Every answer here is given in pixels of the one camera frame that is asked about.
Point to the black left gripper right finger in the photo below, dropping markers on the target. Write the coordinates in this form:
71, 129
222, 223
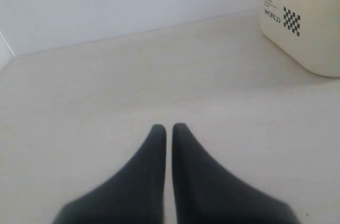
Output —
205, 192

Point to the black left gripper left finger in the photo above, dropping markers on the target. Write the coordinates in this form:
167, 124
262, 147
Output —
135, 194

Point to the cream bin with bird picture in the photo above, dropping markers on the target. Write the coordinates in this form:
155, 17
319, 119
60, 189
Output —
307, 30

